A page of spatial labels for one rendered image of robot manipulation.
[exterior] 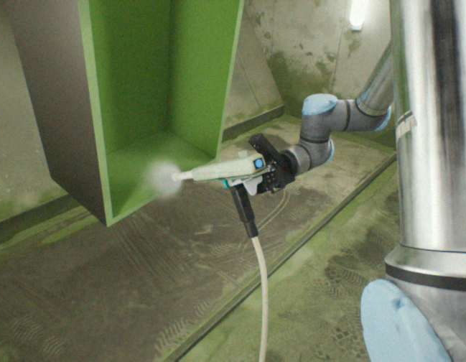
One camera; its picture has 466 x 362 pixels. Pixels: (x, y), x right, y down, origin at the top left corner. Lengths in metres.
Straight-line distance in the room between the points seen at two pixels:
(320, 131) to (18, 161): 1.57
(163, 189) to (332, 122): 0.62
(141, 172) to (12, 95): 1.07
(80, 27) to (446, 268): 0.78
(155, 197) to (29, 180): 0.93
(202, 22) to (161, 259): 1.05
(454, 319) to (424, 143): 0.18
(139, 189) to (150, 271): 0.48
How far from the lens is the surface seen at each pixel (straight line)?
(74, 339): 1.46
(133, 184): 1.25
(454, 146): 0.41
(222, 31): 1.31
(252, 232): 0.85
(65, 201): 2.03
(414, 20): 0.46
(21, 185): 2.00
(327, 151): 1.02
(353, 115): 0.97
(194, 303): 1.43
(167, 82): 1.58
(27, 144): 2.04
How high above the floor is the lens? 1.18
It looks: 32 degrees down
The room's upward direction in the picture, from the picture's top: straight up
